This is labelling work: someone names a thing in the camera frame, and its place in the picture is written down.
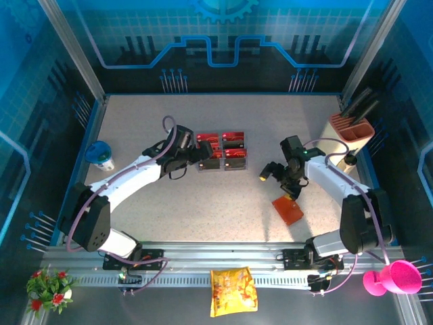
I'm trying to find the orange leather card holder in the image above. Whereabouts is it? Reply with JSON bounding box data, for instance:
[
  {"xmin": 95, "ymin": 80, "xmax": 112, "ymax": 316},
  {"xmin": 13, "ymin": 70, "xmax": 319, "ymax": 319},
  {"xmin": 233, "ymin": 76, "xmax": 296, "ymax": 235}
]
[{"xmin": 272, "ymin": 195, "xmax": 304, "ymax": 227}]

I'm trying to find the beige knife block orange top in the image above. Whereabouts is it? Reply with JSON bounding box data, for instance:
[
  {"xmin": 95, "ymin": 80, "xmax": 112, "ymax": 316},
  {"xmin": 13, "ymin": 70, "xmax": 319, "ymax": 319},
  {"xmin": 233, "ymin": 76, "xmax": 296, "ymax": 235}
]
[{"xmin": 313, "ymin": 112, "xmax": 375, "ymax": 170}]

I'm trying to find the small black-capped white bottle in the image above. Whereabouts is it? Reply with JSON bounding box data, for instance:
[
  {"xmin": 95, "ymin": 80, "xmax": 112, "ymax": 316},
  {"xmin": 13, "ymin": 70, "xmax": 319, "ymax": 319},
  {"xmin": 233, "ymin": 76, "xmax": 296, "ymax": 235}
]
[{"xmin": 342, "ymin": 148, "xmax": 359, "ymax": 167}]

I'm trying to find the white cup with blue lid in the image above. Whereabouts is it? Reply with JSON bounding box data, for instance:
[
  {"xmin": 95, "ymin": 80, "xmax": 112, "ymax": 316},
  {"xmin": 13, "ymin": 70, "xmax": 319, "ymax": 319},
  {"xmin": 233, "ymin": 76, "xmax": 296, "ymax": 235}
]
[{"xmin": 84, "ymin": 140, "xmax": 116, "ymax": 172}]

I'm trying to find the yellow snack bag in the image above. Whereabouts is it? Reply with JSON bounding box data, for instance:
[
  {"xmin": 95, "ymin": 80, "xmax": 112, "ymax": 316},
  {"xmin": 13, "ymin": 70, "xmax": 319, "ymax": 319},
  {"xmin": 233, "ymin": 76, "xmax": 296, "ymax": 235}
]
[{"xmin": 209, "ymin": 266, "xmax": 258, "ymax": 318}]

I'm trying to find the pink plastic goblet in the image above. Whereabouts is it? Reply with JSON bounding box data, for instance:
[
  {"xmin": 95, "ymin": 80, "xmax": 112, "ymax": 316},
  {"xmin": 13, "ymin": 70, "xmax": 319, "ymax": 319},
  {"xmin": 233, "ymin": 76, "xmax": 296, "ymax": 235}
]
[{"xmin": 362, "ymin": 259, "xmax": 423, "ymax": 298}]

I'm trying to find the potted plant with red flowers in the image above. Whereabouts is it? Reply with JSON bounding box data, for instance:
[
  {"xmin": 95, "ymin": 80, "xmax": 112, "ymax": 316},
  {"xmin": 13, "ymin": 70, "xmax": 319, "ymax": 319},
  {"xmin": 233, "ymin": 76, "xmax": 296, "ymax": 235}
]
[{"xmin": 26, "ymin": 267, "xmax": 77, "ymax": 318}]

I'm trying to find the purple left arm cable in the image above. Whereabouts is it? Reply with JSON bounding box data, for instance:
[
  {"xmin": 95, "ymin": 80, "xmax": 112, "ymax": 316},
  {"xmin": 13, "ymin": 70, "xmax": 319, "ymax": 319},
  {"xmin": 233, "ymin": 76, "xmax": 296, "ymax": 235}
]
[{"xmin": 66, "ymin": 114, "xmax": 177, "ymax": 295}]

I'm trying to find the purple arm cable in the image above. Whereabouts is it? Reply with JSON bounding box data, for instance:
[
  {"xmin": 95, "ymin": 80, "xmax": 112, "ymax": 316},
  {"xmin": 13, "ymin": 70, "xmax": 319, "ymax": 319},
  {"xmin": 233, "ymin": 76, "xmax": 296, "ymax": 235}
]
[
  {"xmin": 302, "ymin": 137, "xmax": 395, "ymax": 296},
  {"xmin": 66, "ymin": 114, "xmax": 177, "ymax": 295}
]

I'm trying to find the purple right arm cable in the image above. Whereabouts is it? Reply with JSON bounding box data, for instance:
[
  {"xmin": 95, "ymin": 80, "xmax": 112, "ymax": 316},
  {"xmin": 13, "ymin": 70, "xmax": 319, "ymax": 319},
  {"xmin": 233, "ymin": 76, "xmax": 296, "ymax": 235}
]
[{"xmin": 302, "ymin": 137, "xmax": 395, "ymax": 296}]

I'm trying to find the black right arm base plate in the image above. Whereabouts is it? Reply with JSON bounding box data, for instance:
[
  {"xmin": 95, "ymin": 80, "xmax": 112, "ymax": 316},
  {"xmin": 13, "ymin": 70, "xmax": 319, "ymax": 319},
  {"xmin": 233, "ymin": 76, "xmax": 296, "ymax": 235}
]
[{"xmin": 281, "ymin": 248, "xmax": 345, "ymax": 272}]

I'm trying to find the aluminium mounting rail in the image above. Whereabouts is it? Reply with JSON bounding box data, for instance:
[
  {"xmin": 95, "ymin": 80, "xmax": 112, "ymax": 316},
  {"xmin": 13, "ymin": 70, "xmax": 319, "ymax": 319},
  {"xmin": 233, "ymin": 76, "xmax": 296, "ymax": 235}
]
[{"xmin": 40, "ymin": 240, "xmax": 405, "ymax": 288}]

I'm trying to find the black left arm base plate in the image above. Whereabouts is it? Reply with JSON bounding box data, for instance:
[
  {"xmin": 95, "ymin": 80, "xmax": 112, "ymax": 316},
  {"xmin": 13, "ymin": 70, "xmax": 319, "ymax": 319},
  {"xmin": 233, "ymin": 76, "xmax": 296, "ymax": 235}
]
[{"xmin": 102, "ymin": 248, "xmax": 166, "ymax": 272}]

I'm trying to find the black knife handle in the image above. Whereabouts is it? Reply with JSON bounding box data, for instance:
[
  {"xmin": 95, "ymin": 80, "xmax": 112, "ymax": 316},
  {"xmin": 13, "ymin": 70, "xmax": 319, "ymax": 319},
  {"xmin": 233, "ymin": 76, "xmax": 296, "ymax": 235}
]
[
  {"xmin": 341, "ymin": 87, "xmax": 373, "ymax": 118},
  {"xmin": 351, "ymin": 98, "xmax": 382, "ymax": 123}
]

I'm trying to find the grey slotted cable duct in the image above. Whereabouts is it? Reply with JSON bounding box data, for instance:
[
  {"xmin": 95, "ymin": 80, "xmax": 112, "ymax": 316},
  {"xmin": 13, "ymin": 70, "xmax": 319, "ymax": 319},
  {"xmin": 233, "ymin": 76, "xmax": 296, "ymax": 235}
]
[{"xmin": 72, "ymin": 274, "xmax": 314, "ymax": 288}]

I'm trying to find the aluminium frame post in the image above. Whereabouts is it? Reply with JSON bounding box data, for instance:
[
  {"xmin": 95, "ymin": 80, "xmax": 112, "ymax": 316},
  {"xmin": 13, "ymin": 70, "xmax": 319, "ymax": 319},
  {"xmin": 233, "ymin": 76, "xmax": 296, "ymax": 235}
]
[
  {"xmin": 340, "ymin": 0, "xmax": 397, "ymax": 104},
  {"xmin": 36, "ymin": 0, "xmax": 108, "ymax": 104}
]

